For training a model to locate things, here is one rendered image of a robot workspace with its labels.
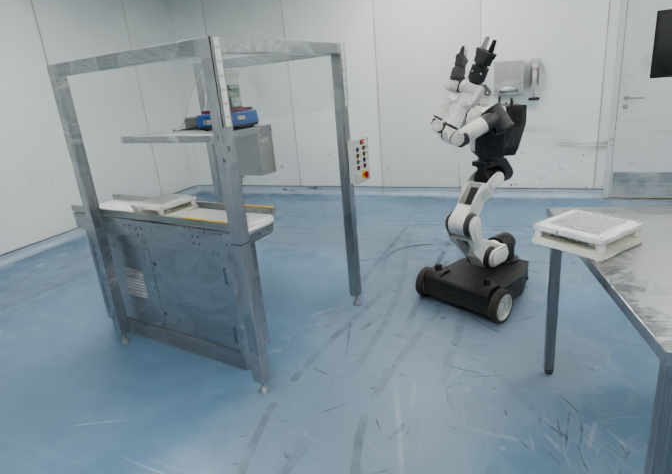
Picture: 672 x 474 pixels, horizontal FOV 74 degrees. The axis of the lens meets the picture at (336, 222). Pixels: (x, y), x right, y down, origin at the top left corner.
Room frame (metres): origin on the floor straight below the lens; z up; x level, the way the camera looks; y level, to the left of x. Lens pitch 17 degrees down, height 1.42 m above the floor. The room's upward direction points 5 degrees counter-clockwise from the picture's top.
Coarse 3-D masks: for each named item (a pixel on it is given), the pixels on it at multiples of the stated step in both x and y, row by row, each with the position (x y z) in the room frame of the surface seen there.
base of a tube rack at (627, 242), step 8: (544, 232) 1.51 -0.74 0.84; (536, 240) 1.47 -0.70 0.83; (544, 240) 1.44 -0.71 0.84; (552, 240) 1.42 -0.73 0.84; (560, 240) 1.42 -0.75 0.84; (616, 240) 1.37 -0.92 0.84; (624, 240) 1.37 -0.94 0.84; (632, 240) 1.36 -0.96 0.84; (640, 240) 1.39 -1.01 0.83; (560, 248) 1.39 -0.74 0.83; (568, 248) 1.37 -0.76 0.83; (576, 248) 1.34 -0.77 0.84; (584, 248) 1.33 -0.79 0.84; (592, 248) 1.33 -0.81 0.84; (608, 248) 1.32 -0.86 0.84; (616, 248) 1.31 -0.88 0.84; (624, 248) 1.34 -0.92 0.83; (584, 256) 1.32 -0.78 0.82; (592, 256) 1.30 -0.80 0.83; (600, 256) 1.28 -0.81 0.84; (608, 256) 1.29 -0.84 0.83
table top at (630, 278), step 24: (552, 216) 1.77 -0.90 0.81; (624, 216) 1.67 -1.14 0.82; (648, 216) 1.65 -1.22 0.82; (648, 240) 1.41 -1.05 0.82; (600, 264) 1.26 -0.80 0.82; (624, 264) 1.24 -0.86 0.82; (648, 264) 1.23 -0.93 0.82; (624, 288) 1.10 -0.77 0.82; (648, 288) 1.08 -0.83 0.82; (624, 312) 1.02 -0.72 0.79; (648, 312) 0.97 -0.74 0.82; (648, 336) 0.89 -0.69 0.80
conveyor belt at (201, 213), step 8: (112, 200) 2.84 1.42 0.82; (112, 208) 2.61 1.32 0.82; (120, 208) 2.59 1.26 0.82; (128, 208) 2.58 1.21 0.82; (200, 208) 2.42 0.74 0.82; (112, 216) 2.45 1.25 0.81; (176, 216) 2.29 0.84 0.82; (184, 216) 2.28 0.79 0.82; (192, 216) 2.26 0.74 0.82; (200, 216) 2.25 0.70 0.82; (208, 216) 2.24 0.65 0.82; (216, 216) 2.22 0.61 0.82; (224, 216) 2.21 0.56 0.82; (248, 216) 2.17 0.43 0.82; (256, 216) 2.15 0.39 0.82; (264, 216) 2.14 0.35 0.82; (272, 216) 2.16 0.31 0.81; (176, 224) 2.16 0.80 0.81; (248, 224) 2.03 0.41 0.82; (256, 224) 2.05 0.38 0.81; (264, 224) 2.09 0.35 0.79
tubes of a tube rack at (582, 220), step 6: (570, 216) 1.50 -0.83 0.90; (576, 216) 1.50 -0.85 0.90; (582, 216) 1.49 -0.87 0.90; (588, 216) 1.49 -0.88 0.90; (594, 216) 1.47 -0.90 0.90; (564, 222) 1.44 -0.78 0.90; (570, 222) 1.43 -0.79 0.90; (576, 222) 1.43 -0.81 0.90; (582, 222) 1.43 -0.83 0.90; (588, 222) 1.42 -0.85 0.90; (594, 222) 1.42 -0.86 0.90; (600, 222) 1.41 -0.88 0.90; (606, 222) 1.41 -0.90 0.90; (612, 222) 1.40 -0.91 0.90; (594, 228) 1.36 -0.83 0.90; (600, 228) 1.36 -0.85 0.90
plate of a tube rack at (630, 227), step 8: (560, 216) 1.53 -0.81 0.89; (536, 224) 1.47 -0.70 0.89; (544, 224) 1.46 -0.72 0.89; (552, 224) 1.46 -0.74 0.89; (624, 224) 1.40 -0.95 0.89; (632, 224) 1.39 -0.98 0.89; (640, 224) 1.38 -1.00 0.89; (552, 232) 1.42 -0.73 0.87; (560, 232) 1.39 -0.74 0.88; (568, 232) 1.37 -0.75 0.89; (576, 232) 1.36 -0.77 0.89; (584, 232) 1.35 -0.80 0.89; (608, 232) 1.34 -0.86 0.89; (616, 232) 1.33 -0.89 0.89; (624, 232) 1.33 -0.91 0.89; (632, 232) 1.36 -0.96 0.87; (584, 240) 1.32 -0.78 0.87; (592, 240) 1.30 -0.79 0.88; (600, 240) 1.28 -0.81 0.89; (608, 240) 1.28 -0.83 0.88
